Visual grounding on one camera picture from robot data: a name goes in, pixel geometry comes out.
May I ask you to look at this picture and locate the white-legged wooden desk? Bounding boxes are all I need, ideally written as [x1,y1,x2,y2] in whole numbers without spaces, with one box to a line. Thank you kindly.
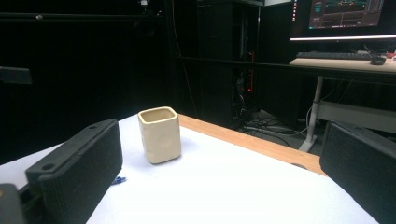
[289,57,396,153]

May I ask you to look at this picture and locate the black computer mouse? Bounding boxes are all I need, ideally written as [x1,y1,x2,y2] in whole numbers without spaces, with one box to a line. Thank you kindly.
[370,56,388,66]

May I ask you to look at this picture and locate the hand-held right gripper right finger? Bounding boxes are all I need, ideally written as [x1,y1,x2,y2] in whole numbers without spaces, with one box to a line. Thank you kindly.
[319,120,396,224]

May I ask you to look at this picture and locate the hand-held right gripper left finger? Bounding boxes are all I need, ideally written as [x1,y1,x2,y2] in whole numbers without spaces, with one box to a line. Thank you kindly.
[25,118,124,224]

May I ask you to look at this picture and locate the black server rack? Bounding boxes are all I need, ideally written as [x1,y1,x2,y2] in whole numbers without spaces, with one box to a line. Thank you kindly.
[174,0,265,129]

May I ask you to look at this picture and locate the small blue object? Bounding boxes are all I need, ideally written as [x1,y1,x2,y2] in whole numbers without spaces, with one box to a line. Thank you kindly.
[111,175,128,186]

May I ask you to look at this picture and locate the computer monitor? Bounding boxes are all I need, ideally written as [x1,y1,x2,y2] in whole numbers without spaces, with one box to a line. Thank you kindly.
[290,0,396,42]

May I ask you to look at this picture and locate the bundle of floor cables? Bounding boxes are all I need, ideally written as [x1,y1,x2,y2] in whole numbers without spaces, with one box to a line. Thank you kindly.
[236,108,312,147]

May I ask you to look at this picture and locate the black keyboard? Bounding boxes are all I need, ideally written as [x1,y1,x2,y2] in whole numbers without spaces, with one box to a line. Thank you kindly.
[295,51,374,62]

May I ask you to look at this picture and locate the cream square ceramic cup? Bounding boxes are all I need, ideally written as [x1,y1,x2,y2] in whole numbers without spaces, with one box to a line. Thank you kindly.
[137,105,182,165]

